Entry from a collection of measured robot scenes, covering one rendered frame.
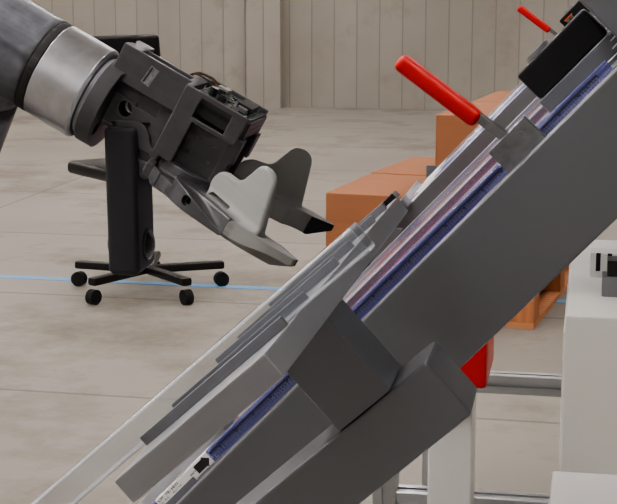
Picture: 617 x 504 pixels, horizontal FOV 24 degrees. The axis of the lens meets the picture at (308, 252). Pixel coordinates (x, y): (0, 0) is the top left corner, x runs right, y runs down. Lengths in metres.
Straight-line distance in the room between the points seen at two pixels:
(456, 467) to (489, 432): 1.79
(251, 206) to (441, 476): 1.03
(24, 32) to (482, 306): 0.42
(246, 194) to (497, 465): 2.56
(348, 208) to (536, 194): 4.14
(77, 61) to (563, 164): 0.40
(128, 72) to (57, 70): 0.05
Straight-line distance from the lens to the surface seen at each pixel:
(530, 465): 3.56
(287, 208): 1.15
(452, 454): 2.00
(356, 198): 4.98
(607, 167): 0.86
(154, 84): 1.09
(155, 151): 1.08
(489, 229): 0.86
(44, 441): 3.75
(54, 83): 1.09
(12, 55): 1.11
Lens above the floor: 1.16
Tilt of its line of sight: 11 degrees down
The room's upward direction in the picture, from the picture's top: straight up
